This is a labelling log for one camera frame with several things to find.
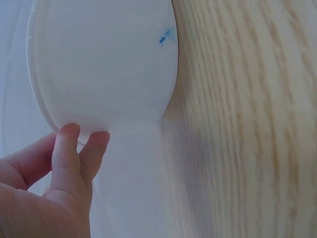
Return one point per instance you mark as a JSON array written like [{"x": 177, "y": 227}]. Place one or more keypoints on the person's left hand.
[{"x": 37, "y": 210}]

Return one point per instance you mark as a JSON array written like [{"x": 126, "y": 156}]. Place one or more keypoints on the white plate with blue mark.
[{"x": 99, "y": 62}]

